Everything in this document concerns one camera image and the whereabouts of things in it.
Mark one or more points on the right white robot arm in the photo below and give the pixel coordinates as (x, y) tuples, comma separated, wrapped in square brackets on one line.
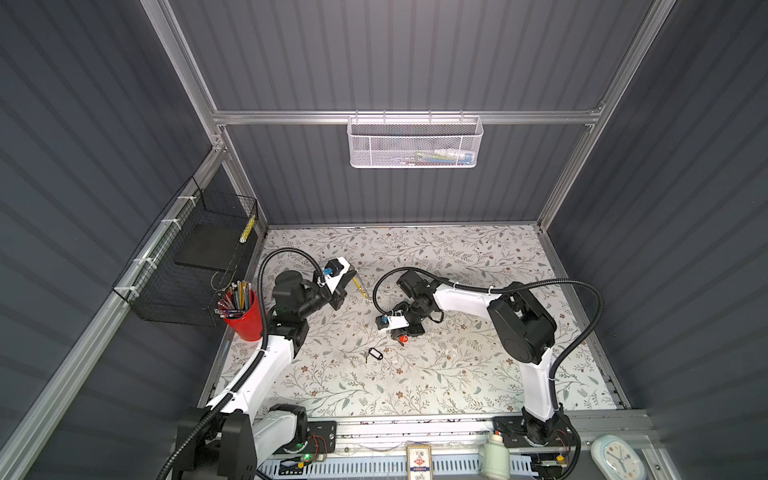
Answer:
[(524, 328)]

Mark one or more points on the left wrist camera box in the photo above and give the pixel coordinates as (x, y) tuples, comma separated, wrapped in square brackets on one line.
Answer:
[(335, 268)]

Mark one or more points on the slotted cable duct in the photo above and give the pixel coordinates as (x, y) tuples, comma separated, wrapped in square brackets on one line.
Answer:
[(443, 467)]

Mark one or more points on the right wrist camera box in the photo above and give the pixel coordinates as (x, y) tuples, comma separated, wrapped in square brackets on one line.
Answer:
[(391, 322)]

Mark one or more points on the white mesh wall basket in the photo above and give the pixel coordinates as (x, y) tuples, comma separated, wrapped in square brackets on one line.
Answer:
[(414, 142)]

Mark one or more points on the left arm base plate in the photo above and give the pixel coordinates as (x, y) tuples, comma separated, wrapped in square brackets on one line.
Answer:
[(320, 438)]

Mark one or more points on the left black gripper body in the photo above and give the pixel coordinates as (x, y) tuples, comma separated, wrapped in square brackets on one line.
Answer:
[(336, 298)]

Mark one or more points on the pale green bottle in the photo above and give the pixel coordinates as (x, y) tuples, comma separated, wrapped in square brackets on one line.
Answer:
[(495, 458)]

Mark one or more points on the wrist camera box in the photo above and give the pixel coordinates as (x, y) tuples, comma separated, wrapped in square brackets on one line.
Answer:
[(391, 322), (335, 268)]

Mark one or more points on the red pencil cup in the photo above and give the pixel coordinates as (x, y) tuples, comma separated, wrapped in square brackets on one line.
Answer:
[(238, 306)]

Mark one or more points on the yellow marker in basket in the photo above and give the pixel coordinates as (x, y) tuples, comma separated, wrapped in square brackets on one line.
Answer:
[(248, 228)]

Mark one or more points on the white analog clock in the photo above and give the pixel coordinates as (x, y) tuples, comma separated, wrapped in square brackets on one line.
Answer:
[(616, 459)]

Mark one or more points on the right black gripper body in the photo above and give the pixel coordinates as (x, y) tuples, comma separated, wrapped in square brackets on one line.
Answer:
[(415, 317)]

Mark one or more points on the small card box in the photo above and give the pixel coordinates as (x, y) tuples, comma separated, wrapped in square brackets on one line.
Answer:
[(419, 462)]

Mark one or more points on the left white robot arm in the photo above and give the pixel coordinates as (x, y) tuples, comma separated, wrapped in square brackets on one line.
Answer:
[(229, 438)]

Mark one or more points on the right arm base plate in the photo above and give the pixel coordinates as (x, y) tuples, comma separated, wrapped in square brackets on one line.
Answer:
[(522, 431)]

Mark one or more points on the black key tag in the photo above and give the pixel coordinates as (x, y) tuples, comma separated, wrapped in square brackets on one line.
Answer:
[(375, 354)]

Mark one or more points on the black wire wall basket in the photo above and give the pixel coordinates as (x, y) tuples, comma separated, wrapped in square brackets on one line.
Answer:
[(189, 256)]

